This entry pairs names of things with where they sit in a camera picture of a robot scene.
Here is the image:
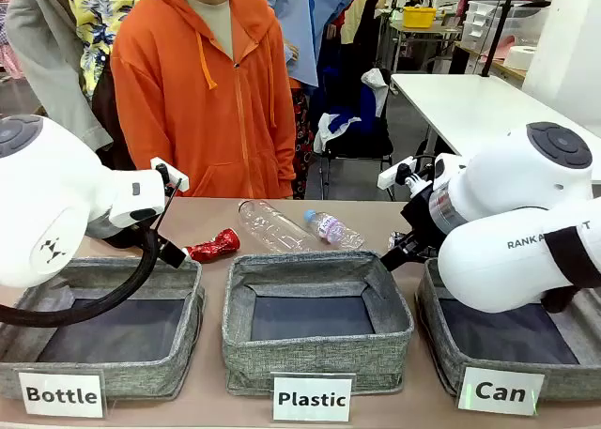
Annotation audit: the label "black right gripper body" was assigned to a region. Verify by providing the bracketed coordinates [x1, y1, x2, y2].
[398, 184, 453, 264]

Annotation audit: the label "white label sign Bottle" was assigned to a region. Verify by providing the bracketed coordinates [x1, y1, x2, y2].
[17, 370, 107, 420]

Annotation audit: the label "black stand pole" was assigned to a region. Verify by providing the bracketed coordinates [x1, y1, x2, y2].
[480, 0, 519, 78]

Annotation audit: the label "large clear plastic bottle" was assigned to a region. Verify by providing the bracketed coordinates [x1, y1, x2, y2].
[237, 199, 321, 254]

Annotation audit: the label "clear plastic drawer unit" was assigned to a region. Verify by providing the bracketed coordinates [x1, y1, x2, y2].
[462, 0, 551, 50]

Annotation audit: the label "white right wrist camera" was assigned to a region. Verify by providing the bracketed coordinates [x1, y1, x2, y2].
[377, 156, 416, 192]

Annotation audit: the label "grey fabric basket can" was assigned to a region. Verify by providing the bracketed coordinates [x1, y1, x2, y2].
[415, 257, 601, 402]

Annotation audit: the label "red crushed can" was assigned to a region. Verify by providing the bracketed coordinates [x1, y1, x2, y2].
[185, 228, 241, 264]

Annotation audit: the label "person in orange hoodie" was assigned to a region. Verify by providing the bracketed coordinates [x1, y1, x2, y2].
[110, 0, 297, 200]

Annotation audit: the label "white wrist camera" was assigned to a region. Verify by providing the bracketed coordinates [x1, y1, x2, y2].
[377, 156, 416, 192]
[149, 157, 191, 193]

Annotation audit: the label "blue and white clothes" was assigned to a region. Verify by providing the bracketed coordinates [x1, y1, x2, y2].
[313, 68, 391, 154]

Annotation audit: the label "white paper roll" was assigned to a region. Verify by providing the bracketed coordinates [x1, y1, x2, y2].
[503, 45, 537, 70]

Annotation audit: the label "yellow plastic bin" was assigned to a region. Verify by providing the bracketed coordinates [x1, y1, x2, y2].
[402, 6, 438, 29]

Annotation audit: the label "light blue shirt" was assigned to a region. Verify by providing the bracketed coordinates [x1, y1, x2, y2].
[245, 0, 356, 88]

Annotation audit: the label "white side table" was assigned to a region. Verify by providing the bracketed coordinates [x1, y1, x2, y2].
[390, 73, 601, 204]

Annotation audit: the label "small clear bottle blue cap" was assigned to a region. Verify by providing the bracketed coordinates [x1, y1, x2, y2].
[303, 208, 366, 252]

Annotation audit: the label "black red floral garment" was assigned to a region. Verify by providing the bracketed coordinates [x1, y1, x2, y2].
[287, 77, 315, 200]

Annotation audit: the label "white label sign Plastic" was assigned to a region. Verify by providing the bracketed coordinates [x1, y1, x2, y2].
[270, 374, 354, 423]

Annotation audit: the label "grey fabric basket plastic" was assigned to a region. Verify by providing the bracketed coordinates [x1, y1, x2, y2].
[221, 249, 415, 396]

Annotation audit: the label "grey coat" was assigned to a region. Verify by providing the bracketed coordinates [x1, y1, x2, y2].
[5, 0, 114, 152]

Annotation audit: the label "black chair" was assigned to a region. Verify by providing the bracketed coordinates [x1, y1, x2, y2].
[318, 68, 396, 202]

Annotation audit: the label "white label sign Can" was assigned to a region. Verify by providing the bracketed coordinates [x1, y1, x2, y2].
[457, 366, 546, 417]

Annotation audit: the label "yellow floral shirt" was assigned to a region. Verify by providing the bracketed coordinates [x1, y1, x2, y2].
[51, 0, 157, 100]

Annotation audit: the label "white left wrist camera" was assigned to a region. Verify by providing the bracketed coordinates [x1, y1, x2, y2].
[149, 157, 191, 193]

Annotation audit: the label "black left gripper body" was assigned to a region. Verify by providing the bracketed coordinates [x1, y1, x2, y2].
[156, 240, 193, 269]

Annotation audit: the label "black robot cable hose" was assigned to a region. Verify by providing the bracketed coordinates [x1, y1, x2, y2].
[0, 179, 183, 328]

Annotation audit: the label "grey fabric basket bottle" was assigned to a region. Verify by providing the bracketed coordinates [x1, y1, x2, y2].
[0, 256, 207, 401]

